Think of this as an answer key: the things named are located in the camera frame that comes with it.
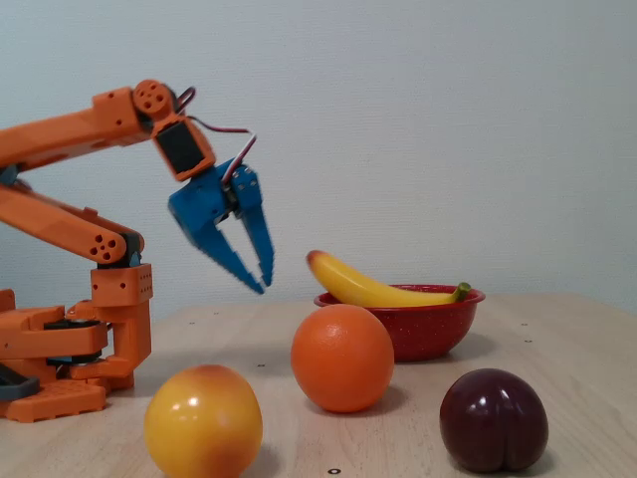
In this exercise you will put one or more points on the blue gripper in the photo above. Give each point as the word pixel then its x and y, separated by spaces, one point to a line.
pixel 198 211

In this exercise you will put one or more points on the yellow toy banana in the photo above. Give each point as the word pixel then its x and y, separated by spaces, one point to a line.
pixel 358 289

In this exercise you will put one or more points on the orange robot base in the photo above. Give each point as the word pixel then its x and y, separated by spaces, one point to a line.
pixel 50 403

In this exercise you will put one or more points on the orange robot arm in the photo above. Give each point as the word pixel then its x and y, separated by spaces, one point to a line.
pixel 60 129

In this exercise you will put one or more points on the red speckled bowl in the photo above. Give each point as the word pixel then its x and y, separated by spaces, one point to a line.
pixel 428 328

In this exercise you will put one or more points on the orange fruit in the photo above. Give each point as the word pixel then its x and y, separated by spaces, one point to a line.
pixel 342 358

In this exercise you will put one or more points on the yellow orange peach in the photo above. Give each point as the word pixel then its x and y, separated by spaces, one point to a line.
pixel 203 423

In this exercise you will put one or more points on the dark grey table clamp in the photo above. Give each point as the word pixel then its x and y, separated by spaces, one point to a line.
pixel 20 388

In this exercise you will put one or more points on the dark purple plum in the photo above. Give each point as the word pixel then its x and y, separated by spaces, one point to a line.
pixel 492 420

